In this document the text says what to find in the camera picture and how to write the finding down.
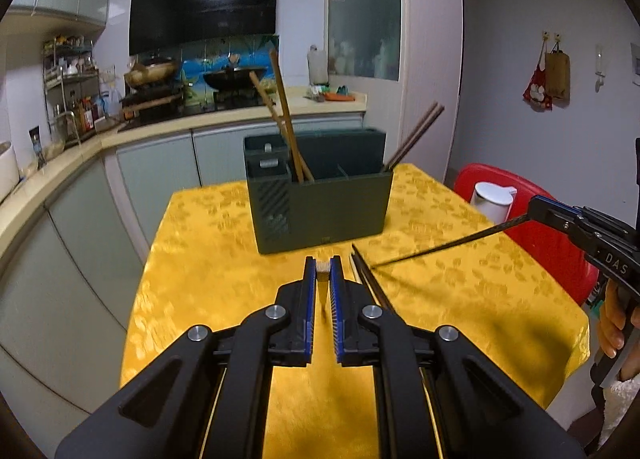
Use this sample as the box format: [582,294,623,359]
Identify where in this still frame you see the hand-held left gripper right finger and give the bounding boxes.
[329,254,586,459]

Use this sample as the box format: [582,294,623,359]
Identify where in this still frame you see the black gas stove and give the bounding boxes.
[120,86,275,132]

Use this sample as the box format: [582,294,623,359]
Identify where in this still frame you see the frosted glass cabinet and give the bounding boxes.
[327,0,402,82]

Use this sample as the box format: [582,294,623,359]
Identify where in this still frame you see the brown hanging bag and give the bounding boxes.
[544,51,571,101]

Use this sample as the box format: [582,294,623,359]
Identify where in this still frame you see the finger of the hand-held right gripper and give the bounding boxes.
[530,195,588,220]
[527,209,601,247]

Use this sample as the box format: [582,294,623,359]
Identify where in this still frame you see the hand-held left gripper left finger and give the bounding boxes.
[54,256,318,459]

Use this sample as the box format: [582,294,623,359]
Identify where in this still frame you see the group of sauce bottles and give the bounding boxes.
[67,91,98,132]

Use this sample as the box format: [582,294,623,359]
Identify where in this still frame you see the red patterned hanging bag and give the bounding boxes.
[523,41,553,111]

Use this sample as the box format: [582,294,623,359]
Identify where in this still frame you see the beige kitchen countertop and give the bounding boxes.
[0,91,368,260]

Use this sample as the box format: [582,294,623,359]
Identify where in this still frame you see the brass-coloured frying pan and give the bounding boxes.
[124,56,179,88]

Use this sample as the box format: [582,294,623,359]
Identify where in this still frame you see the translucent plastic jug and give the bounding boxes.
[306,45,323,84]

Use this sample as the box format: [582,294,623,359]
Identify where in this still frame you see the black-topped pepper grinder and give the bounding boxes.
[28,125,47,170]

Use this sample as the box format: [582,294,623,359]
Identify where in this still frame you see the red plastic stool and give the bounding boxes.
[454,164,601,305]

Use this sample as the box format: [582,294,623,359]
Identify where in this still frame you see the white rice cooker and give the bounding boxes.
[0,140,20,202]

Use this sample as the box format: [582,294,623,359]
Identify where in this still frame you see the blue sea tile mural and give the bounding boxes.
[180,34,280,100]

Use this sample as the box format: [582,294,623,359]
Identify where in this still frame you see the yellow floral tablecloth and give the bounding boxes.
[120,164,591,459]

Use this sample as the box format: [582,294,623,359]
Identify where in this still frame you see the black wok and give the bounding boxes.
[202,66,268,92]

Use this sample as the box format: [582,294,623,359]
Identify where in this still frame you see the orange green kitchen cloths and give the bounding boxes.
[305,84,356,102]

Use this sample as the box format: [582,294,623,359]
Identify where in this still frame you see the person's right hand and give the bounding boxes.
[599,283,640,360]

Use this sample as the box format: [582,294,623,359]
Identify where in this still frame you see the white electric kettle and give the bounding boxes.
[471,181,517,222]

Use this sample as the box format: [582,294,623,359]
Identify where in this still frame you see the metal spice rack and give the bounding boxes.
[42,36,101,137]

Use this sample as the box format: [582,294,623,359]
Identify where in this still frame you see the dark green utensil holder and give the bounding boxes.
[243,128,395,255]

